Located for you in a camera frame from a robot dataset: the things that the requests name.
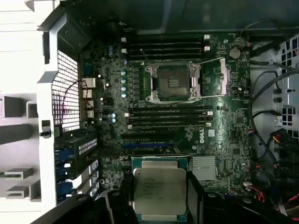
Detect black expansion slot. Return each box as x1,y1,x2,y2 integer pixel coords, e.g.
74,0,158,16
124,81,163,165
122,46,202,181
121,132,172,141

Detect RAM slot white clips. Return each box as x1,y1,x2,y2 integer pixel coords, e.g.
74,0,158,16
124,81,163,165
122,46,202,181
121,46,211,56
127,122,212,129
121,34,211,45
125,111,214,118

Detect thick black wire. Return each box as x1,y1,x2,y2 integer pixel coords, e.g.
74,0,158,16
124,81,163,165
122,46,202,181
248,68,299,168

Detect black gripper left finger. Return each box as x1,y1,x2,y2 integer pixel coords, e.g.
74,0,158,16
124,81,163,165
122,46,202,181
30,174,134,224

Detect CPU socket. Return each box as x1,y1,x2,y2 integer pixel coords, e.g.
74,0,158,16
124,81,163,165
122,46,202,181
144,62,203,103

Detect grey parts rack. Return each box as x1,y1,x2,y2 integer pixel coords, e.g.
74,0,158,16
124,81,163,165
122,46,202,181
0,93,42,203

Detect silver CPU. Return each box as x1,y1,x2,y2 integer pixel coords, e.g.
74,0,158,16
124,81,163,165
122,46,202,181
130,156,189,222

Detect silver chipset heatsink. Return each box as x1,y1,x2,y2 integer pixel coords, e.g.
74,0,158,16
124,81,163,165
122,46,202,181
192,155,218,181

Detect silver coin cell battery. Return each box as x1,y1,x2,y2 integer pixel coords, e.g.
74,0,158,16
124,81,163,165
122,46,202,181
228,47,242,60

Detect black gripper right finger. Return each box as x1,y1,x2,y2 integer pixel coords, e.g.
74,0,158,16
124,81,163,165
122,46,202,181
186,174,297,224

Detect green motherboard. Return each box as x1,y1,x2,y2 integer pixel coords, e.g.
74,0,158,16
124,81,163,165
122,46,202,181
79,32,254,203

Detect open PC case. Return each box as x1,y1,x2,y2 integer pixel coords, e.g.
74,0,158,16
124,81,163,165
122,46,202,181
23,0,299,224

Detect silver drive cage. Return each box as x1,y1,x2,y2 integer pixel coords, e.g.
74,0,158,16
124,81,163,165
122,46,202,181
251,35,299,168

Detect blue expansion slot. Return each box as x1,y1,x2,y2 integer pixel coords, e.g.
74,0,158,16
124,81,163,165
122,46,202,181
121,142,172,150

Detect metal socket cover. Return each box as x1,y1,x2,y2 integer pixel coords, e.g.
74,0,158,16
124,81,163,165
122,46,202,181
190,57,231,98

